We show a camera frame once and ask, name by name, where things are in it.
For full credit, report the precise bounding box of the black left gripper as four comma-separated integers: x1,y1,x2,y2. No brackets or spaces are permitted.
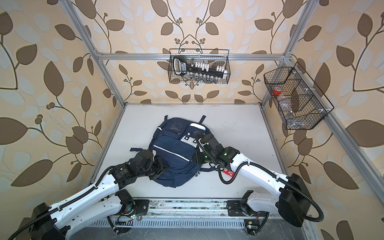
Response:
137,156,172,179

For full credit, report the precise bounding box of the navy blue student backpack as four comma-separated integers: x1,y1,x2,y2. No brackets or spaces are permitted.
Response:
148,115,211,188

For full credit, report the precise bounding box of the red stationery blister pack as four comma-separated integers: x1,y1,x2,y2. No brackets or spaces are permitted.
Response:
222,168,235,178

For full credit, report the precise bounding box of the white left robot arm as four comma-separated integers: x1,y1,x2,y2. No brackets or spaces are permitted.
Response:
28,150,169,240

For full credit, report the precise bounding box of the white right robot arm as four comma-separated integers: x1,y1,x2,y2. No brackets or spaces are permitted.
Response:
195,132,324,227

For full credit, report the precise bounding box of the black socket wrench set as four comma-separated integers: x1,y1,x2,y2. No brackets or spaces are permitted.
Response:
170,56,229,79

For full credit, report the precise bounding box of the red capped clear bottle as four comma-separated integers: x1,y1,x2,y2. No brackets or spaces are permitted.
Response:
273,86,284,99

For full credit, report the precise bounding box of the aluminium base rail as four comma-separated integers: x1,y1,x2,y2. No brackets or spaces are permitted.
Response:
64,196,313,220

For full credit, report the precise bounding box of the black wire basket back wall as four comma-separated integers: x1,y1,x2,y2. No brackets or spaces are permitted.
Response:
168,48,231,85

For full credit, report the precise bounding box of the black wire basket wall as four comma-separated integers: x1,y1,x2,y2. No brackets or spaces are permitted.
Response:
168,48,231,85
264,62,334,130

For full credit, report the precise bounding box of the black wire basket right wall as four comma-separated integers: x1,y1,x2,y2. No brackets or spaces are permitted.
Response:
264,62,334,130

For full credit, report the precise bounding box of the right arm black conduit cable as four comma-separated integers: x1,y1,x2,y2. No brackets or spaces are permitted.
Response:
193,130,325,235

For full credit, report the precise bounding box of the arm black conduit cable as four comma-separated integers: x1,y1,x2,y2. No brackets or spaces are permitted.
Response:
7,164,116,240
193,130,325,235

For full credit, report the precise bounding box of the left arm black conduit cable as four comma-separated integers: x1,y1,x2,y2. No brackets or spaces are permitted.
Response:
7,164,116,240

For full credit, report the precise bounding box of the aluminium cage frame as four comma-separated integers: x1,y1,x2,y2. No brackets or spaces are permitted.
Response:
63,1,384,209

